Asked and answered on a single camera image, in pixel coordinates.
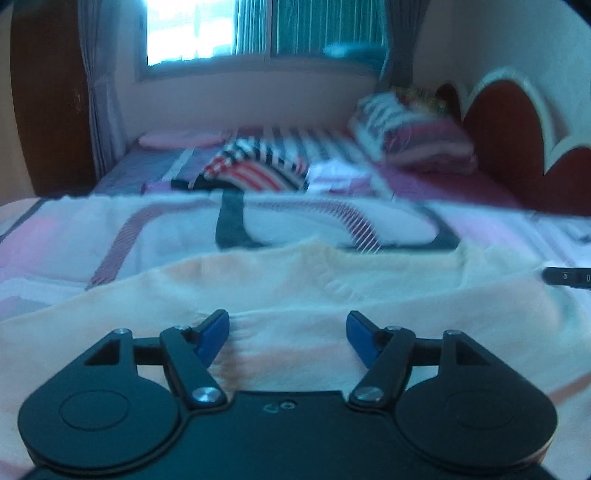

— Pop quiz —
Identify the purple striped far bedsheet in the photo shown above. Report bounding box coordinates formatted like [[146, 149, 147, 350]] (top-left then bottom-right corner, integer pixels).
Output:
[[93, 127, 519, 208]]

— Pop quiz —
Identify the window with teal blinds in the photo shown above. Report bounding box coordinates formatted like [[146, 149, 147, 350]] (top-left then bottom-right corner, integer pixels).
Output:
[[137, 1, 388, 78]]

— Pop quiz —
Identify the dark brown wooden door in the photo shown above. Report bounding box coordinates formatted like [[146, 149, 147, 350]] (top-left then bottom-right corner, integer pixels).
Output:
[[10, 1, 96, 198]]

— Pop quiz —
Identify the grey left curtain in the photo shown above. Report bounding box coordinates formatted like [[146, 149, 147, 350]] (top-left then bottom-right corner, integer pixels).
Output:
[[77, 0, 126, 180]]

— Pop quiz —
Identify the white pink patterned bedsheet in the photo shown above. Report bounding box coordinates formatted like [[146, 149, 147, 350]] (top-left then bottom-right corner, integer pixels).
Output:
[[1, 192, 590, 319]]

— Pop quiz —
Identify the striped folded blanket pile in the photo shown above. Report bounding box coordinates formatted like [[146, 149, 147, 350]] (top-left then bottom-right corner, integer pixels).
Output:
[[348, 90, 478, 175]]

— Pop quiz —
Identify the red white striped clothing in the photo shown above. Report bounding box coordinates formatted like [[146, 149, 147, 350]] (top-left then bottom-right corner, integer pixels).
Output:
[[170, 139, 308, 193]]

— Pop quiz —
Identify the pink flat pillow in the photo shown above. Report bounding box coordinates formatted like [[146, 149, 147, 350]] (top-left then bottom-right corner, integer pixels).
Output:
[[137, 129, 230, 150]]

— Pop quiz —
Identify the cream white small garment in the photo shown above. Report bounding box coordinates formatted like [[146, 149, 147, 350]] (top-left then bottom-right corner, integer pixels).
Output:
[[1, 241, 590, 479]]

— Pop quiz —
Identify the small white folded cloth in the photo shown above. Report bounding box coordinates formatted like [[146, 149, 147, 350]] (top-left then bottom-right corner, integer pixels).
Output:
[[307, 158, 374, 196]]

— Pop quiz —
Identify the red heart-shaped headboard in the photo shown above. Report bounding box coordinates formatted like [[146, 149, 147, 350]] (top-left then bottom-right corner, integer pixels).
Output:
[[436, 67, 590, 216]]

